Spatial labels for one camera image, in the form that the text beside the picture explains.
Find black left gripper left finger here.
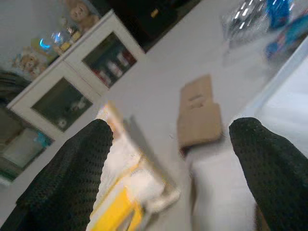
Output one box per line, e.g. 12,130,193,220
0,118,114,231

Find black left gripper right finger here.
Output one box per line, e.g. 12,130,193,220
228,117,308,231

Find yellow white paper packet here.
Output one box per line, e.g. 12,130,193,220
89,101,181,231

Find white crumpled paper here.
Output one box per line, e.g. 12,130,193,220
186,149,256,231

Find folded brown cardboard piece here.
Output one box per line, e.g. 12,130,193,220
177,74,223,149

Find white glass door cabinet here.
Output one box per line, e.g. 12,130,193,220
7,9,146,140

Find brown teddy bear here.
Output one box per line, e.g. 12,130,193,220
13,51,46,77
68,0,101,32

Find glass snow globe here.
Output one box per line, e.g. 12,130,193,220
49,30,70,52

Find blue snack packet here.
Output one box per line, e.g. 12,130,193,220
264,0,308,61

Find black box with yellow label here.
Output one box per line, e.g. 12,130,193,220
105,0,200,52

